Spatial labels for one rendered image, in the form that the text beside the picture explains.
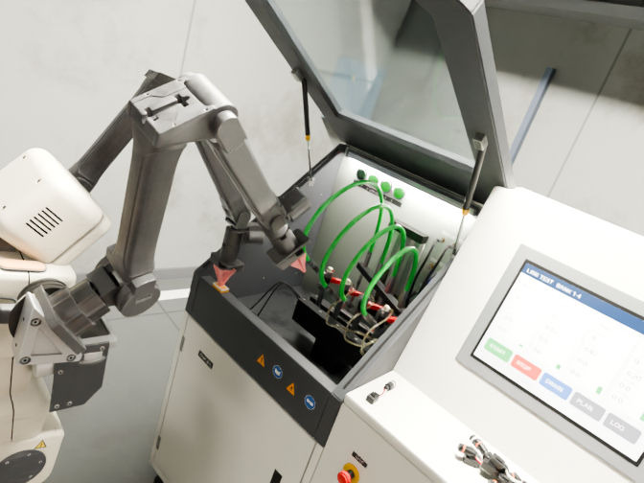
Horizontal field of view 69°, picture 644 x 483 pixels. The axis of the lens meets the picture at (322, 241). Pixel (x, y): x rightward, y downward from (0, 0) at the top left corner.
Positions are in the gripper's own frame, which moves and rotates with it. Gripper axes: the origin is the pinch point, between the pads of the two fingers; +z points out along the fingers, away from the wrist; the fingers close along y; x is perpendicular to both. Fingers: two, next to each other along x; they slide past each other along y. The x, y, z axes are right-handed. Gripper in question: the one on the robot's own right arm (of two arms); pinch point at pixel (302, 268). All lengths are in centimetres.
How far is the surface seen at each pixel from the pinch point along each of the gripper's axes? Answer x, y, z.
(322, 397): -15.6, -16.3, 26.2
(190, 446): 26, -66, 58
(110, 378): 106, -97, 74
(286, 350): 0.9, -16.6, 21.3
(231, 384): 16, -38, 35
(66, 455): 63, -113, 58
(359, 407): -26.1, -10.3, 24.5
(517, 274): -29, 41, 21
